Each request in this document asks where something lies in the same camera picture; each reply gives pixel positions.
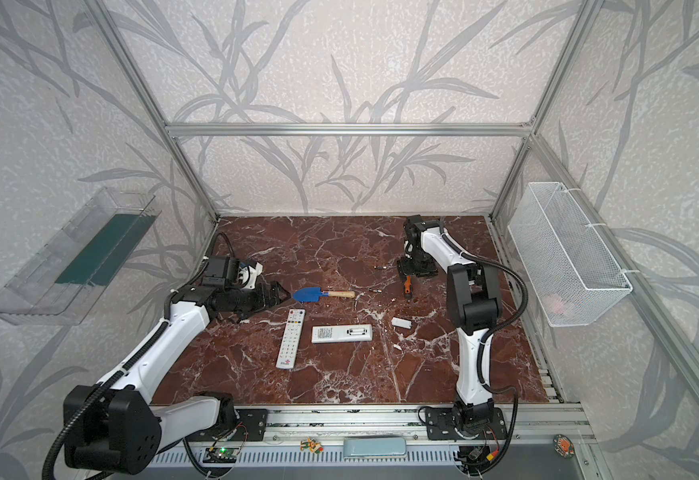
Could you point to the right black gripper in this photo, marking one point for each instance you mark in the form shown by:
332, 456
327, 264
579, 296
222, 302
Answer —
413, 267

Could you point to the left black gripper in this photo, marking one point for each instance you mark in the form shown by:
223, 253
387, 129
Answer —
255, 297

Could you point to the orange handled screwdriver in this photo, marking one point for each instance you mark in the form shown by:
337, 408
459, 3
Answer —
408, 287

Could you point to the white battery cover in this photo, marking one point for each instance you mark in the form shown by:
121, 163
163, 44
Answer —
401, 323

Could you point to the white remote control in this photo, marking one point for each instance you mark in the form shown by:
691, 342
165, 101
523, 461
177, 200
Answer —
342, 334
291, 339

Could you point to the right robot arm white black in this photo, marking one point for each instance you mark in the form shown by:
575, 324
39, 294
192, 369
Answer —
473, 306

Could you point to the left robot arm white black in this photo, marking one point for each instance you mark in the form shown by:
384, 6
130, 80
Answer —
112, 426

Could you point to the pink object in basket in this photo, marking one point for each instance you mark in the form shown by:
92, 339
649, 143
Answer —
556, 306

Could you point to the left green led controller board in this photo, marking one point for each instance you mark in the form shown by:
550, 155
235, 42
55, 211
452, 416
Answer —
221, 455

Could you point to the round orange black badge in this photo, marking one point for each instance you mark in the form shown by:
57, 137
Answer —
564, 446

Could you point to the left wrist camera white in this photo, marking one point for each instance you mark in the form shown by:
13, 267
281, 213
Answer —
248, 275

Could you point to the blue toy shovel wooden handle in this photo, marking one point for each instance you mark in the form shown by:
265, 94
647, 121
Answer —
316, 294

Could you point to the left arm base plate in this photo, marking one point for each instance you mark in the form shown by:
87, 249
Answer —
250, 427

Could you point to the white wire mesh basket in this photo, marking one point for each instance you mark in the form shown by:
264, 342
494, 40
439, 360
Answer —
564, 254

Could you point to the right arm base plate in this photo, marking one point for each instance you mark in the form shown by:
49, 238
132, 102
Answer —
440, 425

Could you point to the clear plastic wall shelf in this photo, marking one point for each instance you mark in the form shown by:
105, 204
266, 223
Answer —
61, 284

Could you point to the grey rectangular box on rail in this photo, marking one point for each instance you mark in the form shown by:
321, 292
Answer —
374, 447

